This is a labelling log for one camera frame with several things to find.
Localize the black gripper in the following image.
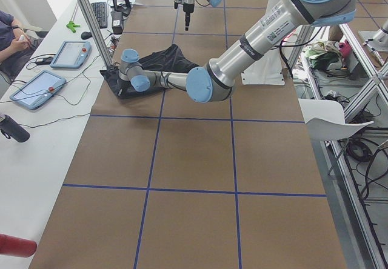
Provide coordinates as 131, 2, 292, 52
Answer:
183, 4, 194, 31
117, 80, 127, 97

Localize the black printed t-shirt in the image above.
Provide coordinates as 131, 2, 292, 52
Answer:
100, 44, 198, 99

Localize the pile of clothes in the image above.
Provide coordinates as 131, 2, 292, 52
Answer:
303, 40, 352, 71

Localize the far blue teach pendant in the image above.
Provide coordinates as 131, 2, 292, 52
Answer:
50, 41, 91, 69

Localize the blue teach pendant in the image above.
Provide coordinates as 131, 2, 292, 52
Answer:
50, 41, 91, 69
10, 70, 67, 110

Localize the black computer mouse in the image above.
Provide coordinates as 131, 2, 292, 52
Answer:
81, 32, 92, 40

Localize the black power adapter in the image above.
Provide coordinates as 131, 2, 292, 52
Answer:
110, 11, 124, 35

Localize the green plastic tool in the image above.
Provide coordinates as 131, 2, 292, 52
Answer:
66, 21, 80, 33

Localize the black keyboard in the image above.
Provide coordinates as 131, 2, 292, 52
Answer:
90, 1, 108, 28

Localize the near blue teach pendant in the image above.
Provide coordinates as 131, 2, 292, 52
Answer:
10, 70, 67, 110

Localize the seated person in blue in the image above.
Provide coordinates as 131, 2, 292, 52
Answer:
1, 11, 42, 81

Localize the black water bottle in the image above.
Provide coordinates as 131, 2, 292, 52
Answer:
1, 113, 30, 142

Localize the red cylinder object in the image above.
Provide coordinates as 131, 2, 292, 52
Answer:
1, 234, 37, 257

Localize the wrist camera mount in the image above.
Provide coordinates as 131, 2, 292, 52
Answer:
174, 0, 184, 9

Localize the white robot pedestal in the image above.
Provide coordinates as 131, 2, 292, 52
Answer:
241, 0, 299, 85

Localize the aluminium frame post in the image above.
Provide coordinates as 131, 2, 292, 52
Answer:
77, 0, 112, 68

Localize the aluminium rack frame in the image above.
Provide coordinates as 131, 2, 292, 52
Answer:
284, 8, 388, 269

